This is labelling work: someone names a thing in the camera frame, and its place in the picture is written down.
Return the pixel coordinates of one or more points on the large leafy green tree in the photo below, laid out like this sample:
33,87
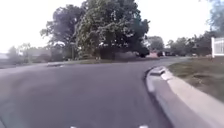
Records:
110,26

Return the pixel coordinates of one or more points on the grey asphalt road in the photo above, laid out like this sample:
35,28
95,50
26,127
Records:
83,96

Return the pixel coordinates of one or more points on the large dark tree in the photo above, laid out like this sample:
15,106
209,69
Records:
63,26

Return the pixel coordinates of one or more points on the pale concrete kerb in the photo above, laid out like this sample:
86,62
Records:
186,100

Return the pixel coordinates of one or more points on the row of distant trees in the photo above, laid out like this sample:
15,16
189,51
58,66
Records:
26,53

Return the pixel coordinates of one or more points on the grass verge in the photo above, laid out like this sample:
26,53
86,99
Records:
203,75

